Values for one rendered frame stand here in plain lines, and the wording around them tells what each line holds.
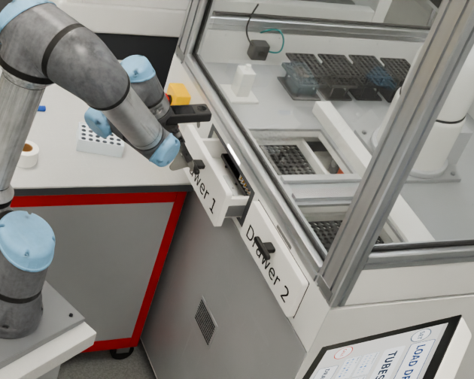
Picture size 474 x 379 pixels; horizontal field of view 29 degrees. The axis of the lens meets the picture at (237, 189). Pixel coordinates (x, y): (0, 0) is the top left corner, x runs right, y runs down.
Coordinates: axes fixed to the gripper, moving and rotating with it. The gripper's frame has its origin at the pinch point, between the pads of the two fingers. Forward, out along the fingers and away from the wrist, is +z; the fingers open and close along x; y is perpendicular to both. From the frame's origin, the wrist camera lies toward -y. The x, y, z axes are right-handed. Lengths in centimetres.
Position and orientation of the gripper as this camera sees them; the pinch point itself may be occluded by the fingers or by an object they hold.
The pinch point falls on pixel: (189, 161)
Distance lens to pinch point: 233.2
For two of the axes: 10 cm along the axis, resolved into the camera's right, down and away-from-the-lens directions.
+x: 3.7, 6.4, -6.8
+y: -8.9, 4.6, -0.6
